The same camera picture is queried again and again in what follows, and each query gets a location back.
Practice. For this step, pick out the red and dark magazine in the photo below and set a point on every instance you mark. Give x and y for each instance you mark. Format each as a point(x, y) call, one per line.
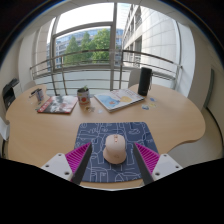
point(58, 104)

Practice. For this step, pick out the metal balcony railing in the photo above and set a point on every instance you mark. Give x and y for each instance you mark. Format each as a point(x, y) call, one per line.
point(83, 52)

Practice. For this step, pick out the dark stapler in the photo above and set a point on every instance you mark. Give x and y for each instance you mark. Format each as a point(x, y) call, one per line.
point(33, 92)

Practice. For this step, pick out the printed can with plant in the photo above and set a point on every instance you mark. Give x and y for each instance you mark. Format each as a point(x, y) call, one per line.
point(83, 96)

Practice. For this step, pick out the printed white and blue cup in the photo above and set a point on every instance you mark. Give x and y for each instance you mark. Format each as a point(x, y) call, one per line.
point(40, 96)

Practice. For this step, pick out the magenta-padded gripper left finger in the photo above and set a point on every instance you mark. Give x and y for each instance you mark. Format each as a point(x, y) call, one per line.
point(56, 165)

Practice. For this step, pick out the black cylindrical bottle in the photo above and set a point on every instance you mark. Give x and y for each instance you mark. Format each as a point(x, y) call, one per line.
point(145, 81)

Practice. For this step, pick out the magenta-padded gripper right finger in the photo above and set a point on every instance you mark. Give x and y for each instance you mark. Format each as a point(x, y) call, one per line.
point(166, 166)

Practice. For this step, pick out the light blue picture book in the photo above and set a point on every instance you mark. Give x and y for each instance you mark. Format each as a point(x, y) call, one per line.
point(118, 99)

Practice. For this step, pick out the blue patterned mouse pad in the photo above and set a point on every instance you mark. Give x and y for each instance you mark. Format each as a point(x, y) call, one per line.
point(93, 133)

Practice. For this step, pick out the beige computer mouse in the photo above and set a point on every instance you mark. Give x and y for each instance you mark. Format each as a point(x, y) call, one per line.
point(114, 150)

